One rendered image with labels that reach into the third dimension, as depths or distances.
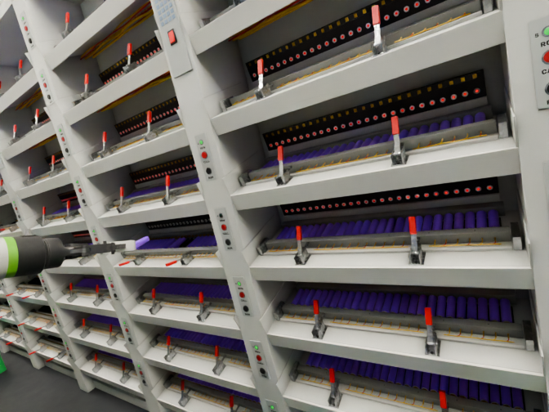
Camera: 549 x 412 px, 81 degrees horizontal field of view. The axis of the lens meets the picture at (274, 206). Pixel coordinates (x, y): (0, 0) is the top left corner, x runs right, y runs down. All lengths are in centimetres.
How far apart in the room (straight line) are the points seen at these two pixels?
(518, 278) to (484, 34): 40
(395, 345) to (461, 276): 23
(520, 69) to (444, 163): 17
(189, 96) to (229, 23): 20
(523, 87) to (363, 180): 28
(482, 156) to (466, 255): 19
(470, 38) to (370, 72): 16
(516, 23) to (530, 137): 16
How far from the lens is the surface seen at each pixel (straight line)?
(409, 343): 83
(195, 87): 89
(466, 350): 81
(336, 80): 68
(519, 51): 63
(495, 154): 63
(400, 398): 99
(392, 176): 65
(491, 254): 71
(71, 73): 153
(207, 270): 102
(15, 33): 190
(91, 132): 148
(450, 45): 64
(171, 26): 94
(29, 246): 92
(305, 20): 95
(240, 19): 81
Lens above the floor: 103
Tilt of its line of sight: 9 degrees down
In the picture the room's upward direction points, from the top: 14 degrees counter-clockwise
